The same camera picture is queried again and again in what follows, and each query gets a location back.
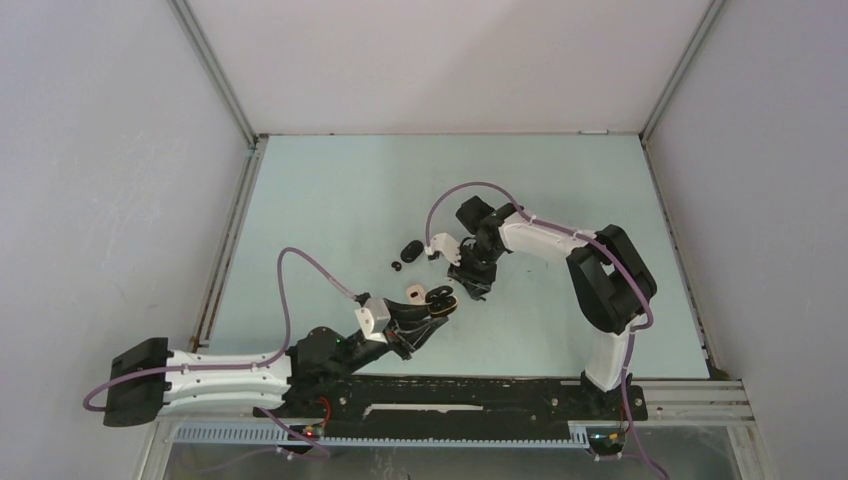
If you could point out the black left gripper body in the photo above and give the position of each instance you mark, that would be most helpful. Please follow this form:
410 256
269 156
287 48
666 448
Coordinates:
394 335

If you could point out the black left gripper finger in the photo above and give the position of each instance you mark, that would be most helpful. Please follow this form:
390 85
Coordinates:
412 339
402 312

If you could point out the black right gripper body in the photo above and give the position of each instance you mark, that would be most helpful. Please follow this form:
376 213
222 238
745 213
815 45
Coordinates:
476 264

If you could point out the black charging case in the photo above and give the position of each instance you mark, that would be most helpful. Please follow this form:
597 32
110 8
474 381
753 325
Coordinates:
441 301

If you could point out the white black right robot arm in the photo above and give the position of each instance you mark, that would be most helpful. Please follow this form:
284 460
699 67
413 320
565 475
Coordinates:
612 283

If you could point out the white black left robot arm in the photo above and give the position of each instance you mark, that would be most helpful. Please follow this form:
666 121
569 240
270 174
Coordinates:
152 379

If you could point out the beige earbud charging case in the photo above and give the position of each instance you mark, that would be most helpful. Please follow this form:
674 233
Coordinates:
416 294

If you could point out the black closed earbud case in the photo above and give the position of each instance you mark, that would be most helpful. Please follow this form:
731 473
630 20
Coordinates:
412 251

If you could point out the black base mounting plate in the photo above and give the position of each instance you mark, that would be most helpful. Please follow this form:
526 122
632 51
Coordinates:
454 408

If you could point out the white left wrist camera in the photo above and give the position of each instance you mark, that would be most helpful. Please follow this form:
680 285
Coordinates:
373 318

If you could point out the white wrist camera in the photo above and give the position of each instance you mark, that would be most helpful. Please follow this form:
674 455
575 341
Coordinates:
443 245
373 318

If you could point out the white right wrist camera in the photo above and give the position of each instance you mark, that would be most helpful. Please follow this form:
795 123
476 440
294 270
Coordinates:
443 245

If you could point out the aluminium frame rail left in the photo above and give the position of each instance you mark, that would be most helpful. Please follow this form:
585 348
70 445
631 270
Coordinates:
189 21

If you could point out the aluminium frame rail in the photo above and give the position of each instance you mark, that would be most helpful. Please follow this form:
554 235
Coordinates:
699 38
189 21

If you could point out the aluminium frame rail right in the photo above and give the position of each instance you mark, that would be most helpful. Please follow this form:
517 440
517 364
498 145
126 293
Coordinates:
699 38

